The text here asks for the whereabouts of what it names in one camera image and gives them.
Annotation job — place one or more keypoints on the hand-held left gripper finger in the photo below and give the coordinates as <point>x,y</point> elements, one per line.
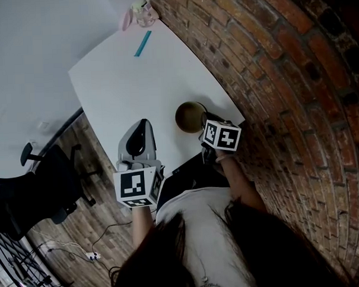
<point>124,140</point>
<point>150,138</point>

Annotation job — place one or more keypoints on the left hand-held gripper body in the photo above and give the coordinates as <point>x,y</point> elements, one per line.
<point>132,185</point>

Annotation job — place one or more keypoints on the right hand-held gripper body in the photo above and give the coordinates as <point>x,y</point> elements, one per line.
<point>222,136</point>

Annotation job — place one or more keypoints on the dark olive bowl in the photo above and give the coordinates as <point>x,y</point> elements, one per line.
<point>189,116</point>

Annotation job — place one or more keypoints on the person's right forearm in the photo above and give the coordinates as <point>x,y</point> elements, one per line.
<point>242,183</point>

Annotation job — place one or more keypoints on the person's left forearm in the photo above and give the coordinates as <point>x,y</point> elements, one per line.
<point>143,227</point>

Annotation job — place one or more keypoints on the person's black trousers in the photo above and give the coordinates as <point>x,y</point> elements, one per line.
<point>195,175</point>

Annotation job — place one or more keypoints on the white power strip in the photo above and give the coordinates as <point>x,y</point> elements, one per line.
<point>93,255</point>

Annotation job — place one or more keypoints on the person's white shirt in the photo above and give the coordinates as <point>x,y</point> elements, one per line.
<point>207,234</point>

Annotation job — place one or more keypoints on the black office chair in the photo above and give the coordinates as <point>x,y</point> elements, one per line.
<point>39,187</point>

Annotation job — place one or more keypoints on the teal plastic ruler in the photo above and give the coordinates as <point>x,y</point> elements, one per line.
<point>142,43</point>

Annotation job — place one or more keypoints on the clear bottle with green lid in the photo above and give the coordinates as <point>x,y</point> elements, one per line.
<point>143,13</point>

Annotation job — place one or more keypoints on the white wall socket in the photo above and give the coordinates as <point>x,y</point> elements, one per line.
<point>43,125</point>

